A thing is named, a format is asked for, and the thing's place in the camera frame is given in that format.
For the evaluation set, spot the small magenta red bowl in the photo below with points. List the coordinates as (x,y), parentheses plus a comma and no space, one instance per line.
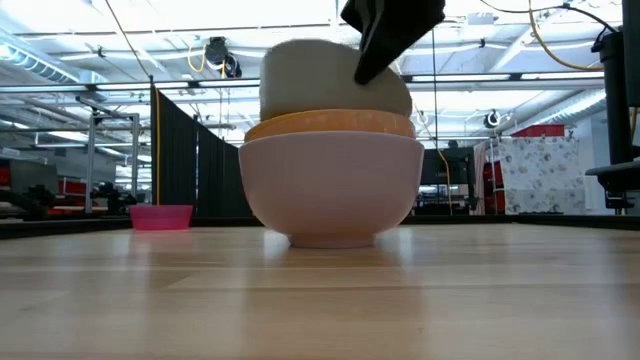
(161,217)

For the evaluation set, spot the black curtain partition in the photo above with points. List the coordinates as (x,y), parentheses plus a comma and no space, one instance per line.
(210,170)

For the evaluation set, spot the floral patterned cloth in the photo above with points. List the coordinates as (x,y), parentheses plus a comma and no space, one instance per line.
(540,175)

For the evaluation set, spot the pale pinkish white bowl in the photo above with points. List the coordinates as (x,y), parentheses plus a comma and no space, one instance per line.
(330,190)

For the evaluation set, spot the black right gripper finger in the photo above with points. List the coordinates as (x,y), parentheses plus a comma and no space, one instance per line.
(395,35)
(359,15)

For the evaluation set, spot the grey beige bowl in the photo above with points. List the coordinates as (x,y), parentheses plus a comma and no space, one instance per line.
(310,80)

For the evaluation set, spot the pale peach bowl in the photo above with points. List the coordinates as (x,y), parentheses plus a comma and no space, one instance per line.
(340,122)

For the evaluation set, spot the grey metal stand frame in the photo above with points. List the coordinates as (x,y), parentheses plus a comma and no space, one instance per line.
(91,160)

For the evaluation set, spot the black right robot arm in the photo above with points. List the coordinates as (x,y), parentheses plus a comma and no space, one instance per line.
(616,100)

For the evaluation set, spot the orange bowl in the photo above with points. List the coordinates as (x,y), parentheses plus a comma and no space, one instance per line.
(257,133)

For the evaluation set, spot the red storage bin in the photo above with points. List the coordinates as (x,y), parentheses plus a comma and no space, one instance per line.
(537,131)

